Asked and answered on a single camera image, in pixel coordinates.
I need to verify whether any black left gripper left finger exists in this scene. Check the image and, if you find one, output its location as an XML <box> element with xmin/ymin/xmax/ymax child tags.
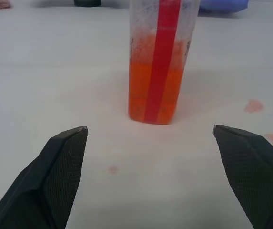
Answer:
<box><xmin>0</xmin><ymin>126</ymin><xmax>89</xmax><ymax>229</ymax></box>

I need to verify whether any black handheld controller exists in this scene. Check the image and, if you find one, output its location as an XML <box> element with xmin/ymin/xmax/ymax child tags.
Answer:
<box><xmin>73</xmin><ymin>0</ymin><xmax>102</xmax><ymax>7</ymax></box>

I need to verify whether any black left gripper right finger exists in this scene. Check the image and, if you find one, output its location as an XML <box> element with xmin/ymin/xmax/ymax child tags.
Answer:
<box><xmin>212</xmin><ymin>124</ymin><xmax>273</xmax><ymax>229</ymax></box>

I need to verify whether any large purple tissue pack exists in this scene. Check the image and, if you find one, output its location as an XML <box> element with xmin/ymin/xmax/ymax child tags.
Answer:
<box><xmin>197</xmin><ymin>0</ymin><xmax>250</xmax><ymax>17</ymax></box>

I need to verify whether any bottle with orange liquid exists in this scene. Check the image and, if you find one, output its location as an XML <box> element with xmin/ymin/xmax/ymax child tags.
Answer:
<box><xmin>127</xmin><ymin>0</ymin><xmax>201</xmax><ymax>126</ymax></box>

